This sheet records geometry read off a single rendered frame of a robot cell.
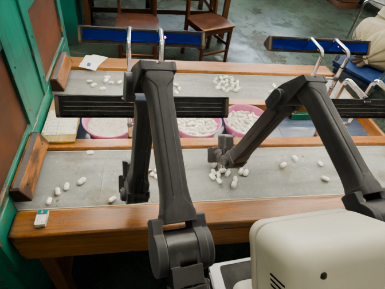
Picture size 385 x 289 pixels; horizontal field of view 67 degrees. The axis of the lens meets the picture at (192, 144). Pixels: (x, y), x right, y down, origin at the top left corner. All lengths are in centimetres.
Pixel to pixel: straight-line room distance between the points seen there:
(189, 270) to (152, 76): 37
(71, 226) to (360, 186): 91
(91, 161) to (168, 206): 86
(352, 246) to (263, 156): 104
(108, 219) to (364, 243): 87
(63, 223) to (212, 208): 55
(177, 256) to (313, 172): 108
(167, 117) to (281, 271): 33
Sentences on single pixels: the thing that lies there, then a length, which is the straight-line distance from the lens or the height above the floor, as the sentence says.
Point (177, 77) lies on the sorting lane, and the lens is 189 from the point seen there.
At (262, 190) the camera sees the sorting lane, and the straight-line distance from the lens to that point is 133.
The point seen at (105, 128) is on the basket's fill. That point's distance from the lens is 151.
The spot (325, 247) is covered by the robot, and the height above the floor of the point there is 139.
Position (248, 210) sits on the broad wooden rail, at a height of 76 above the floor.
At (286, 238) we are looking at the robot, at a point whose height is 137.
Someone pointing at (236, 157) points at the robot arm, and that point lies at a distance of 108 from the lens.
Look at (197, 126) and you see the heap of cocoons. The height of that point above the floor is 74.
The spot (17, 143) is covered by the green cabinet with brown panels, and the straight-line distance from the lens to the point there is 129.
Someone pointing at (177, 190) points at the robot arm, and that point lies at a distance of 53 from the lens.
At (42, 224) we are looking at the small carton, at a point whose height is 78.
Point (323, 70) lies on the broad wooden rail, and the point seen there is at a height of 76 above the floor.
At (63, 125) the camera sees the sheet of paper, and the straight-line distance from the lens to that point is 149.
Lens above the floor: 174
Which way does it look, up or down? 44 degrees down
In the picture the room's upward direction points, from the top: 9 degrees clockwise
